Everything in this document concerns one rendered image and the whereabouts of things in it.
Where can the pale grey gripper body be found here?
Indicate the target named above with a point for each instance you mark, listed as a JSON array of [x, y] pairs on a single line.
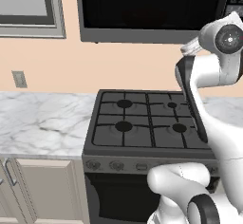
[[190, 47]]

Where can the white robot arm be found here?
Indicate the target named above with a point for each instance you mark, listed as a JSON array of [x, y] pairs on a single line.
[[228, 133]]

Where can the black microwave door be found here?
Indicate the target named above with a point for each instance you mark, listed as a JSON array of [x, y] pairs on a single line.
[[148, 6]]

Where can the black oven door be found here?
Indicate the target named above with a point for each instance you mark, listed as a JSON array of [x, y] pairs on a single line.
[[120, 199]]

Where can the beige cupboard door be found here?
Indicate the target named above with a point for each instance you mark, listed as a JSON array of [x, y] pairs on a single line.
[[9, 202], [50, 190]]

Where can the black gas range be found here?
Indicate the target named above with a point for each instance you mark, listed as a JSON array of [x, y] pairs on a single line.
[[139, 123]]

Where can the grey range knob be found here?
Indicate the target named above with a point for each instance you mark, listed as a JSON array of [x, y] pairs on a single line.
[[116, 165], [92, 164]]

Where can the grey glass-front wall cupboard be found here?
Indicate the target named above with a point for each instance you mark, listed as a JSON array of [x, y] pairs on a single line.
[[28, 0]]

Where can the grey wall socket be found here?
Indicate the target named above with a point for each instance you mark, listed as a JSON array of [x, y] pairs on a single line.
[[19, 79]]

